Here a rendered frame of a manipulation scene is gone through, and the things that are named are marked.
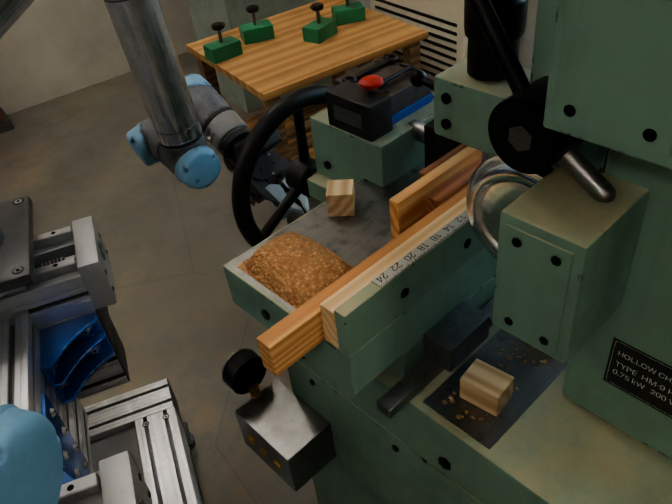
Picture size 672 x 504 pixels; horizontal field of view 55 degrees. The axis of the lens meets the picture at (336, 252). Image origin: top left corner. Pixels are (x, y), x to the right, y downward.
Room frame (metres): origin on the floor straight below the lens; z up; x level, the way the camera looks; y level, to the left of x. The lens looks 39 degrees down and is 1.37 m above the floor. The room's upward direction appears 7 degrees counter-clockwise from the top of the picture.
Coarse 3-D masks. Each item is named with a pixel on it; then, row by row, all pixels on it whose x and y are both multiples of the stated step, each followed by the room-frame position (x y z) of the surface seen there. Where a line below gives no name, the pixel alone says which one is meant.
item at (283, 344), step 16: (448, 208) 0.57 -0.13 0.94; (416, 224) 0.55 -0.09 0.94; (400, 240) 0.53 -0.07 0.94; (352, 272) 0.48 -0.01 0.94; (336, 288) 0.46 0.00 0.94; (304, 304) 0.45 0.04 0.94; (288, 320) 0.43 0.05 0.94; (304, 320) 0.43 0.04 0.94; (320, 320) 0.44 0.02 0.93; (272, 336) 0.41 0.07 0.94; (288, 336) 0.41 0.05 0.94; (304, 336) 0.42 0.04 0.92; (320, 336) 0.43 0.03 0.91; (272, 352) 0.40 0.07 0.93; (288, 352) 0.41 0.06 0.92; (304, 352) 0.42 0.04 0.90; (272, 368) 0.40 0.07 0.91
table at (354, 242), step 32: (320, 192) 0.76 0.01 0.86; (384, 192) 0.67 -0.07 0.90; (288, 224) 0.63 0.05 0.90; (320, 224) 0.62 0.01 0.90; (352, 224) 0.62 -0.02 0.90; (384, 224) 0.61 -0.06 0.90; (352, 256) 0.56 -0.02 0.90; (480, 256) 0.54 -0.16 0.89; (256, 288) 0.52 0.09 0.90; (448, 288) 0.50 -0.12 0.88; (416, 320) 0.47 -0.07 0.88; (320, 352) 0.44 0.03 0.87; (384, 352) 0.44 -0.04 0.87; (352, 384) 0.41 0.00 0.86
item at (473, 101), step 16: (464, 64) 0.65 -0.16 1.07; (448, 80) 0.62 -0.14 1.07; (464, 80) 0.61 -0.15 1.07; (480, 80) 0.61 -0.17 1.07; (448, 96) 0.61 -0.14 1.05; (464, 96) 0.60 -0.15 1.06; (480, 96) 0.58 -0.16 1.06; (496, 96) 0.57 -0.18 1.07; (448, 112) 0.62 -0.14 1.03; (464, 112) 0.60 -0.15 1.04; (480, 112) 0.58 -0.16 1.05; (448, 128) 0.61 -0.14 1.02; (464, 128) 0.60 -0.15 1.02; (480, 128) 0.58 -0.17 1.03; (464, 144) 0.60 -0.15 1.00; (480, 144) 0.58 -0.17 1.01
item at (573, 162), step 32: (480, 0) 0.46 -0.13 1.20; (512, 64) 0.43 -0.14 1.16; (512, 96) 0.42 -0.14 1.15; (544, 96) 0.41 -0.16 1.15; (512, 128) 0.41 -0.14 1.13; (544, 128) 0.39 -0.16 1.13; (512, 160) 0.41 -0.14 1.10; (544, 160) 0.39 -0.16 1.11; (576, 160) 0.39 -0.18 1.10; (608, 192) 0.37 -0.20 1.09
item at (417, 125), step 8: (416, 120) 0.74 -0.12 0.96; (432, 120) 0.67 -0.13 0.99; (416, 128) 0.72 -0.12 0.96; (424, 128) 0.66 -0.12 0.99; (432, 128) 0.65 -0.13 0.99; (416, 136) 0.72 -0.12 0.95; (424, 136) 0.66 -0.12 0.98; (432, 136) 0.65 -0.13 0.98; (440, 136) 0.66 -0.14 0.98; (424, 144) 0.66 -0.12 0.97; (432, 144) 0.65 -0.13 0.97; (440, 144) 0.66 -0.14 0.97; (448, 144) 0.67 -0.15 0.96; (456, 144) 0.68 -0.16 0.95; (424, 152) 0.66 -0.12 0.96; (432, 152) 0.65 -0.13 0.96; (440, 152) 0.66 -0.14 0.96; (432, 160) 0.65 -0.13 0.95
